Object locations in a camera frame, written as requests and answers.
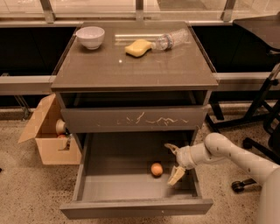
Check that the grey drawer cabinet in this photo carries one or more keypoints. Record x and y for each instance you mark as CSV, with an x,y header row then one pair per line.
x,y
109,78

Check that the scratched grey top drawer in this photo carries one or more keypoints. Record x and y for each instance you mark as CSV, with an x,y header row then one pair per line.
x,y
91,120

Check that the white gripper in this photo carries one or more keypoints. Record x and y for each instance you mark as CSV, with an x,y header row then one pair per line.
x,y
184,157

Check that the clear plastic water bottle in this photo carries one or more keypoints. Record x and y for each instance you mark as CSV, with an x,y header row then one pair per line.
x,y
169,40

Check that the white cup in box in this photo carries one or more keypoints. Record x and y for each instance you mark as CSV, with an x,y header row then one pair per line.
x,y
60,127

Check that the dark side table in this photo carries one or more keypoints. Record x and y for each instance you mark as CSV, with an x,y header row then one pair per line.
x,y
267,30

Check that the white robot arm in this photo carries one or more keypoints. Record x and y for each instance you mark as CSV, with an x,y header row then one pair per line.
x,y
217,147

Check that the open cardboard box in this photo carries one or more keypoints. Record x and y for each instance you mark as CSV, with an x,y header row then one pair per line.
x,y
53,149

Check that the metal window rail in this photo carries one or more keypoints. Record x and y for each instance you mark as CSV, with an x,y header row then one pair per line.
x,y
26,85

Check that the orange fruit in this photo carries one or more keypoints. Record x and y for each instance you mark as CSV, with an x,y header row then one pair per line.
x,y
156,169

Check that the white ceramic bowl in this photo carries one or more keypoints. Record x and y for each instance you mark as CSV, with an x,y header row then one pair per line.
x,y
90,37

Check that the yellow sponge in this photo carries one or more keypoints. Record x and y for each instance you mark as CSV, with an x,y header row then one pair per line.
x,y
138,48

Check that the open grey middle drawer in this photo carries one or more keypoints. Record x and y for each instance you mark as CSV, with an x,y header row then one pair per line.
x,y
115,180

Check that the black office chair base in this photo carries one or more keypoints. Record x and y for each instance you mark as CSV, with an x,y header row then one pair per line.
x,y
271,125

